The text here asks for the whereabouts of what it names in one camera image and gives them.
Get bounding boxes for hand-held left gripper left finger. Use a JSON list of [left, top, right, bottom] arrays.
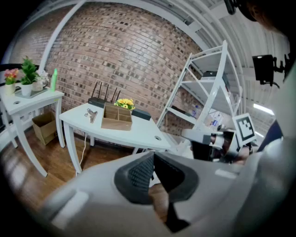
[[37, 151, 176, 237]]

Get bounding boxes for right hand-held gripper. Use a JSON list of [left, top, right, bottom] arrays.
[[181, 112, 258, 164]]

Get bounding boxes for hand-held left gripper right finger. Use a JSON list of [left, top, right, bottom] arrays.
[[154, 152, 246, 233]]

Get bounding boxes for wooden desk organizer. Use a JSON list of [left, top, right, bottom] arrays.
[[100, 102, 133, 131]]

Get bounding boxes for silver metal binder clip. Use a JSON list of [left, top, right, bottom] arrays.
[[84, 108, 99, 124]]

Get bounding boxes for flat black case on shelf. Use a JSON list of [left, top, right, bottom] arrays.
[[171, 105, 194, 116]]

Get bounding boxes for white metal shelf rack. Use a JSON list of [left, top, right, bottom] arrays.
[[156, 39, 243, 151]]

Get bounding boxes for white desk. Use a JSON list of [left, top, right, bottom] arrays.
[[59, 101, 173, 178]]

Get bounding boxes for black rectangular box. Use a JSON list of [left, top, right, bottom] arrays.
[[131, 108, 152, 121]]

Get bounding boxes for dark box on shelf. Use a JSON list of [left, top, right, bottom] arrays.
[[201, 70, 229, 81]]

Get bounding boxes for person's clothed torso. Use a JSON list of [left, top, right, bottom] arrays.
[[257, 119, 284, 153]]

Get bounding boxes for ceiling light strip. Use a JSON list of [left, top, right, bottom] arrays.
[[253, 103, 275, 116]]

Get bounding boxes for yellow sunflower bouquet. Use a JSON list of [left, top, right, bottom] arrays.
[[113, 98, 136, 111]]

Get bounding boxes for brown cardboard box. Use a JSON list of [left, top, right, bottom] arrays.
[[31, 112, 58, 146]]

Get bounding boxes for black router with antennas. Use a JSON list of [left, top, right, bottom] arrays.
[[87, 81, 122, 108]]

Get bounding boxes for white side table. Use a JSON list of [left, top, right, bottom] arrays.
[[0, 89, 66, 178]]

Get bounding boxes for grey tray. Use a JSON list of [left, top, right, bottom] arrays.
[[14, 87, 49, 100]]

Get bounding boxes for green plastic bottle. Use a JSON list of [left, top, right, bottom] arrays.
[[50, 68, 58, 93]]

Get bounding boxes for white flowers in jar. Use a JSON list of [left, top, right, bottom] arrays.
[[31, 70, 49, 92]]

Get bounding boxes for green plant in white pot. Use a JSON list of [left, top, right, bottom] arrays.
[[19, 56, 40, 97]]

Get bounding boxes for person's head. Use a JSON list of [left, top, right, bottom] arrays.
[[240, 0, 290, 35]]

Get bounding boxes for pink flowers in pot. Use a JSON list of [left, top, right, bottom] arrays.
[[4, 68, 19, 95]]

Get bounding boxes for white power cable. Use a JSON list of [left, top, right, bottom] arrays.
[[75, 133, 88, 178]]

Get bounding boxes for black wall-mounted device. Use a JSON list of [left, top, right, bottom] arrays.
[[252, 54, 291, 88]]

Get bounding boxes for black head-worn camera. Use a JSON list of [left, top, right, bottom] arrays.
[[223, 0, 238, 16]]

